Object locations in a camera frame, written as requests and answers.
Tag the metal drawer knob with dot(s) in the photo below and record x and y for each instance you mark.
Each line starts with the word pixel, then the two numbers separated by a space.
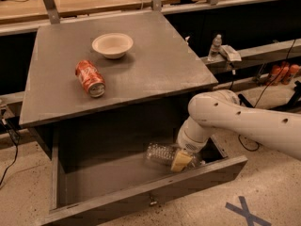
pixel 152 201

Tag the grey metal rail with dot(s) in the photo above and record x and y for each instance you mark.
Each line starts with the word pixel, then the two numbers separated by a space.
pixel 256 56

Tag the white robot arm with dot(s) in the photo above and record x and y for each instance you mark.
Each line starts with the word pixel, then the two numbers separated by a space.
pixel 221 109

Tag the white packet on rail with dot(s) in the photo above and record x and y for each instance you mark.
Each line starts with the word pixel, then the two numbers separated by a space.
pixel 229 53

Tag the orange soda can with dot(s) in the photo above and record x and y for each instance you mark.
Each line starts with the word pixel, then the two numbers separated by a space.
pixel 90 79

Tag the orange bottles on floor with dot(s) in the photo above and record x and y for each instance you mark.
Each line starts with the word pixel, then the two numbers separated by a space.
pixel 282 73

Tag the open grey top drawer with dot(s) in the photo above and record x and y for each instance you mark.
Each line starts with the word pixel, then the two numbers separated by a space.
pixel 100 171

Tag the grey wooden cabinet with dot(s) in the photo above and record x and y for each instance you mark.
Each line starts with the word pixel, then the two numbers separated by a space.
pixel 159 64

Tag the small background water bottle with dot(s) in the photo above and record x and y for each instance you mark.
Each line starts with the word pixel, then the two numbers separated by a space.
pixel 215 47

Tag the clear plastic water bottle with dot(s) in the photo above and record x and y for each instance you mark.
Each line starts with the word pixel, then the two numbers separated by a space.
pixel 163 154

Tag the white paper bowl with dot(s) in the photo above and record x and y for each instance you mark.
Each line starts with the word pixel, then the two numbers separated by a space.
pixel 113 45

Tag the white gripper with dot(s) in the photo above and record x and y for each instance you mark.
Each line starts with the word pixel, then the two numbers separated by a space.
pixel 189 144

